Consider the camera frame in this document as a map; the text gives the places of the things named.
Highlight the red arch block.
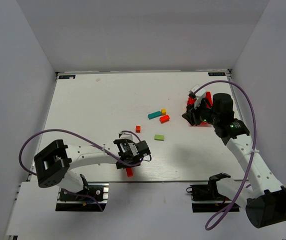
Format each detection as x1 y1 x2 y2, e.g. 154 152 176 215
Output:
126 167 133 177

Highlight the teal long block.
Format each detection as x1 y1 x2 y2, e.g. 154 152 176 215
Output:
147 110 162 120

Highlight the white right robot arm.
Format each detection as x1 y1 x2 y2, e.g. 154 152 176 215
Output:
182 92 286 228

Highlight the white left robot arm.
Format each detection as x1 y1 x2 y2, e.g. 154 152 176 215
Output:
34 138 151 193

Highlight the red rectangular block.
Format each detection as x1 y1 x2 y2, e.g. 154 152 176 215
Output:
159 115 170 124

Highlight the yellow cube block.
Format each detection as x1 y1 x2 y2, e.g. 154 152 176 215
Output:
161 108 167 116

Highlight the small red cube block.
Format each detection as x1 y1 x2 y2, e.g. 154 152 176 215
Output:
135 125 141 133

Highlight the green flat rectangular block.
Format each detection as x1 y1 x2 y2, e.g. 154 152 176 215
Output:
154 134 165 141

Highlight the red plastic bin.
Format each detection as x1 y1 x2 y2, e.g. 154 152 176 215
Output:
186 91 212 126

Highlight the right blue corner label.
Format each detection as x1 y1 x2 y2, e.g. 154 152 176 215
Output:
208 72 226 77

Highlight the blue corner label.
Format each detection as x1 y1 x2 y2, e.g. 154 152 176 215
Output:
58 75 76 80
208 72 226 77

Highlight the left blue corner label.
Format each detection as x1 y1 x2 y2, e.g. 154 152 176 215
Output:
58 75 76 80

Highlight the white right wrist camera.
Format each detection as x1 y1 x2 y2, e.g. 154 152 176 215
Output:
187 84 207 109

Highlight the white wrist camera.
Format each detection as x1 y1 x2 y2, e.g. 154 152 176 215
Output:
118 132 133 141
187 84 207 109

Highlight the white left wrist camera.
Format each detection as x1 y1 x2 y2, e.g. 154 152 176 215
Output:
118 132 133 141

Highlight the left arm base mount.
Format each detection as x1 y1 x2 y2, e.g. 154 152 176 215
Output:
55 183 109 213

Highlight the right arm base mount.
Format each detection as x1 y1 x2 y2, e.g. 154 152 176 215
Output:
186 184 231 213

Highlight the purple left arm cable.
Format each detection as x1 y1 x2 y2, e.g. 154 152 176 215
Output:
19 128 152 212

